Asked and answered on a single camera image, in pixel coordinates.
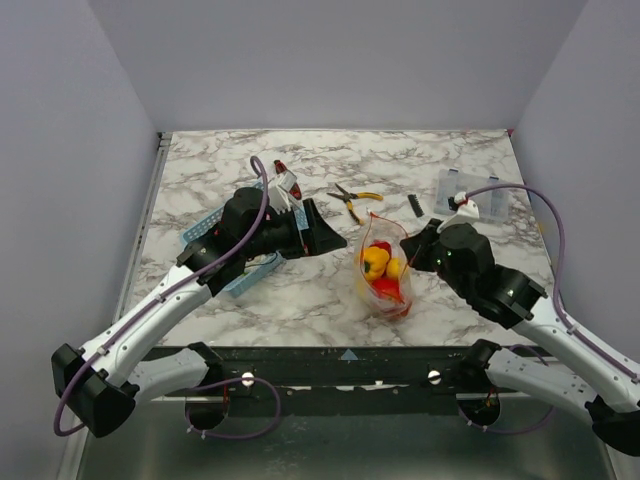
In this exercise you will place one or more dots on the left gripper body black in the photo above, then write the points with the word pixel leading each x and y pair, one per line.
pixel 282 235

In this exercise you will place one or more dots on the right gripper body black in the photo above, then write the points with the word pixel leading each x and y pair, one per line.
pixel 426 245

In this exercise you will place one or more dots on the yellow lemon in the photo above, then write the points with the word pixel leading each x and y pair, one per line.
pixel 395 268

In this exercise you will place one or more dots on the red bell pepper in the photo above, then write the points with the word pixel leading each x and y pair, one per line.
pixel 383 245

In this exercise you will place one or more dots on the clear zip bag orange zipper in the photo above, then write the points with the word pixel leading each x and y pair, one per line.
pixel 378 228

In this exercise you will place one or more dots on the yellow bell pepper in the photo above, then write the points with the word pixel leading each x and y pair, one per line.
pixel 374 261

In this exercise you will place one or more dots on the blue plastic basket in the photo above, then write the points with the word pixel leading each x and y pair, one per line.
pixel 255 270

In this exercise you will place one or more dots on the red apple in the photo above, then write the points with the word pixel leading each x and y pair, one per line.
pixel 388 289

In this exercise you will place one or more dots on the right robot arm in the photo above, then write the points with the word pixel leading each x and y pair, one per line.
pixel 600 385

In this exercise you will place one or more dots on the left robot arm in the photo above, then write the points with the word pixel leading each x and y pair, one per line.
pixel 104 380

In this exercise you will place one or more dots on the red black utility knife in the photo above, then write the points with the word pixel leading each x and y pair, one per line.
pixel 287 180

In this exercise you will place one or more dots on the clear plastic parts box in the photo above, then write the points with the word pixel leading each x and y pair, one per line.
pixel 493 205

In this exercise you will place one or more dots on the yellow handled pliers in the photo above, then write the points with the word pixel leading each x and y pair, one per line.
pixel 348 197

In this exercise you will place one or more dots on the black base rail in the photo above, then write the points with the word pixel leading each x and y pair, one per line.
pixel 337 381

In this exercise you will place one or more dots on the aluminium frame rail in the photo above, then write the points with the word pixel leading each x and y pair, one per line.
pixel 74 444

